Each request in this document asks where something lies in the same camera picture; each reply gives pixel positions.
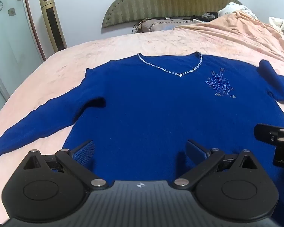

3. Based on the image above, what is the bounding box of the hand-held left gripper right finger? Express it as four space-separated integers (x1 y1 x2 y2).
173 139 261 190

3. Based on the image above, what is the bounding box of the grey pillow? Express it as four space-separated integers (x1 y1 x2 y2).
134 18 197 33

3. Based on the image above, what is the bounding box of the pink floral bed sheet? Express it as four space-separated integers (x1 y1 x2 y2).
0 26 284 225

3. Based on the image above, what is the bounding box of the gold tower heater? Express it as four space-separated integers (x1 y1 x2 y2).
39 0 68 52

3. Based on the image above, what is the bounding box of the olive padded headboard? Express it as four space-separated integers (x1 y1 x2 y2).
102 0 243 29

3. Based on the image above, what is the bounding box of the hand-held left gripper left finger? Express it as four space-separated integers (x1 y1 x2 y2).
23 140 108 191

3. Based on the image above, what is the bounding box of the white printed pillow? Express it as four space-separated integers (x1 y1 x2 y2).
218 2 258 20

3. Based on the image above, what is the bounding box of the peach blanket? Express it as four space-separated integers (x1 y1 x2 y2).
172 10 284 82

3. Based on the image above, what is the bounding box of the glass door with flower decals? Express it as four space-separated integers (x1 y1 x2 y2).
0 0 47 116

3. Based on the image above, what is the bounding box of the white crumpled quilt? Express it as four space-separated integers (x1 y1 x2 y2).
268 16 284 45

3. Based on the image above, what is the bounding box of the blue beaded knit sweater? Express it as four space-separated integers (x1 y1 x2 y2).
0 51 284 225

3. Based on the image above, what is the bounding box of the dark cloth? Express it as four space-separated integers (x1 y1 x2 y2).
191 12 219 22

